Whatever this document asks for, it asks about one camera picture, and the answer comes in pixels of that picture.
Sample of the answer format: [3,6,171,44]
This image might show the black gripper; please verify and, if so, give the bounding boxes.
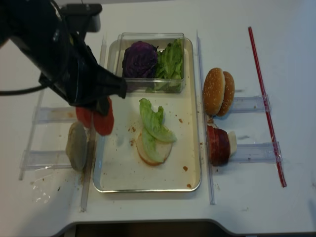
[38,32,127,116]

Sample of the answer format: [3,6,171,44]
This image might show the tomato slice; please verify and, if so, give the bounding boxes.
[76,107,94,128]
[93,97,114,136]

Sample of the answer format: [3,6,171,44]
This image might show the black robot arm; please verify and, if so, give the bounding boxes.
[0,0,127,116]

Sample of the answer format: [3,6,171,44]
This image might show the green lettuce in container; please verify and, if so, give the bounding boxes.
[146,39,183,93]

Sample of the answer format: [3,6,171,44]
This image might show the lettuce leaf on bun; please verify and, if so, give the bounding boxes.
[139,98,177,162]

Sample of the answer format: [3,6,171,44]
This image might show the stack of meat patties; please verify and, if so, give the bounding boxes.
[207,126,230,166]

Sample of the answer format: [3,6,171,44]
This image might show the white cheese slice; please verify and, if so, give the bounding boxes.
[228,131,237,157]

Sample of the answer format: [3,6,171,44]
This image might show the purple cabbage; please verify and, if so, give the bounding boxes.
[122,41,158,92]

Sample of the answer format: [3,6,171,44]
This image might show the clear plastic container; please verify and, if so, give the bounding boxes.
[114,33,185,92]

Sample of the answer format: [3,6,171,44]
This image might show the bun slice standing left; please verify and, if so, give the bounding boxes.
[65,121,87,171]

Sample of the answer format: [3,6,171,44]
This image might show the clear holder upper left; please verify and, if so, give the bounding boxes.
[32,107,77,124]

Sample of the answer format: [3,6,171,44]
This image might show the clear holder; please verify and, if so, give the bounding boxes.
[230,95,271,113]
[32,107,77,124]
[20,150,72,170]
[229,142,282,163]

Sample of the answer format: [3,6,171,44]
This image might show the metal serving tray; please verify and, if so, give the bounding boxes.
[93,39,202,193]

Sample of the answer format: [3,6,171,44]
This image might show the bottom bun slice on tray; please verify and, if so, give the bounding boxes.
[136,133,172,166]

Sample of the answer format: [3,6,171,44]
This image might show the clear holder lower left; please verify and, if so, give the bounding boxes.
[20,150,72,170]

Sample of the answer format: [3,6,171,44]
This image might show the sesame bun top front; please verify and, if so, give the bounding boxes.
[203,68,225,115]

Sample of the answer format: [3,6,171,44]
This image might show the sesame bun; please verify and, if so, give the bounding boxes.
[217,71,235,117]
[203,68,225,115]

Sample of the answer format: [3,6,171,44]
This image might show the sesame bun top rear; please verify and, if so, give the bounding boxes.
[217,71,235,117]

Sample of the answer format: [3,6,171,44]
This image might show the clear holder upper right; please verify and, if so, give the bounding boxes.
[230,95,271,113]

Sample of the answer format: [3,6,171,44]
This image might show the clear holder lower right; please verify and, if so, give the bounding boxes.
[229,142,282,163]

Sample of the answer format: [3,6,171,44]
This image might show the clear rail far left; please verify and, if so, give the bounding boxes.
[18,90,44,180]

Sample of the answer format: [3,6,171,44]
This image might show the clear rail left of tray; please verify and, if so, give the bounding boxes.
[80,35,107,212]

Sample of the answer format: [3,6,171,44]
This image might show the clear rail of tray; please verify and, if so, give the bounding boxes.
[196,30,216,205]
[80,35,107,212]

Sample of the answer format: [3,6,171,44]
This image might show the black cable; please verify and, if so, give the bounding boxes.
[0,82,54,96]

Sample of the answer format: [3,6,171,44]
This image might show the clear rail right of tray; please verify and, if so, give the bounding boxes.
[196,30,216,205]

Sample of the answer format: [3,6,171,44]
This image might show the red plastic rail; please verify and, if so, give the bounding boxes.
[248,26,287,188]

